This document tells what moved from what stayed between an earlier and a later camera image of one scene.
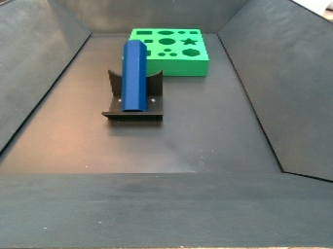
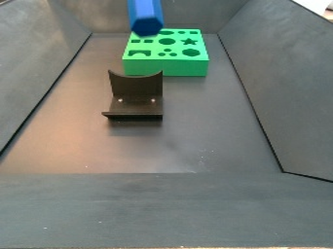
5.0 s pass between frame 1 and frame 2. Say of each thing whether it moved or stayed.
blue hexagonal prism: moved
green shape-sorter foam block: stayed
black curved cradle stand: stayed
